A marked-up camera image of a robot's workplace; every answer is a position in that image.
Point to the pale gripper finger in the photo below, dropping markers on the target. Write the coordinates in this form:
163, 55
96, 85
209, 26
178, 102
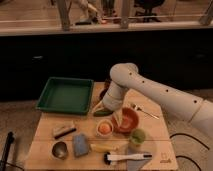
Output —
118, 116
97, 107

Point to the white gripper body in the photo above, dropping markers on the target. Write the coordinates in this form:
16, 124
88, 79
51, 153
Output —
114, 97

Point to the orange red apple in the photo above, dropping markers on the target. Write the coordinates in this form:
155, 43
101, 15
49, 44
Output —
104, 128

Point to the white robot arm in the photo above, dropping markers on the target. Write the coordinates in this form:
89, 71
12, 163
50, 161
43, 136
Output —
192, 109

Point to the white paper cup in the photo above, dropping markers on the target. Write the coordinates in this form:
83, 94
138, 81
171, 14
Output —
104, 121

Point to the metal cup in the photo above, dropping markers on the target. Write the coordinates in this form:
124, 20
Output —
59, 150

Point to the green cucumber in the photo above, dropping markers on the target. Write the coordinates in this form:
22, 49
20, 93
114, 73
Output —
102, 113

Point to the orange bowl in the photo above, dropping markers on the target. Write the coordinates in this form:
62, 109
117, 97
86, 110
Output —
130, 121

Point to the dark brown bowl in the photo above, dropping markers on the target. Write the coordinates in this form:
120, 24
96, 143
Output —
102, 94

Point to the green plastic tray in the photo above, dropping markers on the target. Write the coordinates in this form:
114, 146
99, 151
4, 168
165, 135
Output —
66, 95

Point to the green round fruit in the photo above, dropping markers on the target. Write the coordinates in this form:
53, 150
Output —
137, 137

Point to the yellow banana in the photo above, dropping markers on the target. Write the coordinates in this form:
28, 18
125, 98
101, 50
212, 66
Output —
102, 148

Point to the blue sponge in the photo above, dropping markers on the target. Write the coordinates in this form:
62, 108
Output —
80, 145

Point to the wooden block eraser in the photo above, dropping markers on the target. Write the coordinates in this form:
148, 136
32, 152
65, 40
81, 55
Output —
63, 129

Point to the grey cloth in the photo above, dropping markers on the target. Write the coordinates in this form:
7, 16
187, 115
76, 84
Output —
136, 165

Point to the black pole stand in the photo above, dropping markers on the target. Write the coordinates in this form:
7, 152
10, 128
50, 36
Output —
6, 150

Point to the black office chair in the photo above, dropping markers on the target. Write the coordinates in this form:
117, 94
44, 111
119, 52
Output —
148, 6

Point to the white handled black brush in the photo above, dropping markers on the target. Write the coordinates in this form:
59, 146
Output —
109, 158

